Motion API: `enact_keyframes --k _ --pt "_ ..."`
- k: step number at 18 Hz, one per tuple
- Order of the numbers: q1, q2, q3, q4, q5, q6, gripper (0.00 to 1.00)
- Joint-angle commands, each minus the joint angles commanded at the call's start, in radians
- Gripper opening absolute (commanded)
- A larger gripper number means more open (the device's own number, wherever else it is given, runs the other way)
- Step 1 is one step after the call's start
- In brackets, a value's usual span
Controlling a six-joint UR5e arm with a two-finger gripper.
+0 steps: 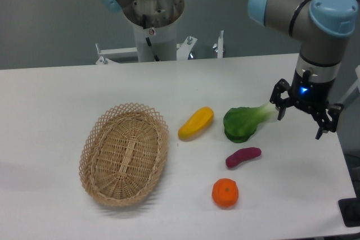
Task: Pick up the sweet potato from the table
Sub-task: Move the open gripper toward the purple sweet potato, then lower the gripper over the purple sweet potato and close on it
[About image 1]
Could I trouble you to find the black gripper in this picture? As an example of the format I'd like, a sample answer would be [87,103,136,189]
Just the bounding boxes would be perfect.
[269,58,344,139]

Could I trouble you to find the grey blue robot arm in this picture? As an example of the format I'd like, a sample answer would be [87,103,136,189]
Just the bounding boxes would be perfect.
[100,0,358,137]

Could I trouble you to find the purple sweet potato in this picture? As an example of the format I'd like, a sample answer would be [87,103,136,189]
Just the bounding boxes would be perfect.
[225,147,262,169]

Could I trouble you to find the green bok choy toy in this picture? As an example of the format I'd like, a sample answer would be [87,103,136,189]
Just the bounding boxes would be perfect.
[223,103,277,143]

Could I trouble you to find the yellow mango toy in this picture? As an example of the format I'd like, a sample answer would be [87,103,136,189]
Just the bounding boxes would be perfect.
[178,106,214,141]

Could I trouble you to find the black device at table edge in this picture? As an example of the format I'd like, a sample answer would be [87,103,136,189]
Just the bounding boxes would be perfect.
[338,198,359,228]

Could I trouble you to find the orange tangerine toy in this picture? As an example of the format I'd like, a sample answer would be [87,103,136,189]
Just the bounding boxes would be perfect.
[211,178,239,208]

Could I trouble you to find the woven wicker basket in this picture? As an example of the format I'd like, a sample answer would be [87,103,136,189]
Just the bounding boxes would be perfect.
[79,103,169,207]

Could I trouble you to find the white metal mounting frame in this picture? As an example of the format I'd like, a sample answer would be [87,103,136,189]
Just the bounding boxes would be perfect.
[94,30,226,65]

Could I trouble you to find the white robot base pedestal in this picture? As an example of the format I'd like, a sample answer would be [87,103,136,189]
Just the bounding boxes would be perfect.
[132,23,177,62]

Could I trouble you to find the black cable on pedestal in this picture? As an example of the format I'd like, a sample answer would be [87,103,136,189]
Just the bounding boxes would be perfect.
[141,15,160,62]

